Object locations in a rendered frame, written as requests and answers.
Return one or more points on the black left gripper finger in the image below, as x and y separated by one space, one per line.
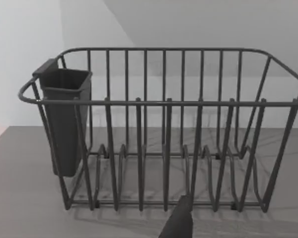
178 223

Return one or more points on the dark grey cutlery holder cup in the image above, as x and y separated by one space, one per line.
64 119

